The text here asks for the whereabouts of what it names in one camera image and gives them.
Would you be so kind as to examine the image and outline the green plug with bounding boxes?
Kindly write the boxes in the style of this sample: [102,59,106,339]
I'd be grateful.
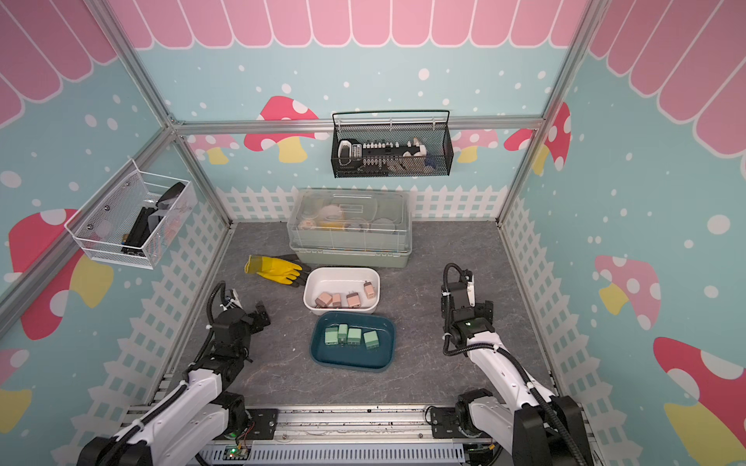
[337,323,349,344]
[363,330,381,351]
[324,326,339,346]
[347,327,363,346]

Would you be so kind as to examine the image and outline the white rectangular tray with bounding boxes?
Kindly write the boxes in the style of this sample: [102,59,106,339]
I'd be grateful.
[303,267,381,316]

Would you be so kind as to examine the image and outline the teal rectangular tray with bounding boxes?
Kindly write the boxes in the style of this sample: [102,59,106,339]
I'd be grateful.
[310,312,396,373]

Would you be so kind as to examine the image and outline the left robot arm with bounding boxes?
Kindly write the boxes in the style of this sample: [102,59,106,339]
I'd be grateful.
[77,282,271,465]

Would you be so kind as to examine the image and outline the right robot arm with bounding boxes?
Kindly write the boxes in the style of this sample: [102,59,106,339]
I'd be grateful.
[441,262,594,465]

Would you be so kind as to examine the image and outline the clear lidded storage box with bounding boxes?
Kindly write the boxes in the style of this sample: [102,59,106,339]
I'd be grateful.
[288,188,413,268]

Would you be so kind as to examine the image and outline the yellow rubber glove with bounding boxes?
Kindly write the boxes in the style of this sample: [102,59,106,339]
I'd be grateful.
[244,256,298,285]

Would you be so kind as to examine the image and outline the black object in white basket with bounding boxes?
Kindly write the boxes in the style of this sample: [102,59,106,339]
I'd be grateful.
[122,182,187,257]

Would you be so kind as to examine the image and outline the items in black basket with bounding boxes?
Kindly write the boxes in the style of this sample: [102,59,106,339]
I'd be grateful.
[331,138,435,177]

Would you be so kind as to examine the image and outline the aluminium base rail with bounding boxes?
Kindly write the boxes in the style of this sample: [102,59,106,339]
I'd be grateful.
[104,401,607,466]

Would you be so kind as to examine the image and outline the white wire wall basket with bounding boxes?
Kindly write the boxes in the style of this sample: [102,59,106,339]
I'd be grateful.
[65,160,197,270]

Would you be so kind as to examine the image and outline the black wire wall basket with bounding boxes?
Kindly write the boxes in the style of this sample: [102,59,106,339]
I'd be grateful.
[330,110,454,178]

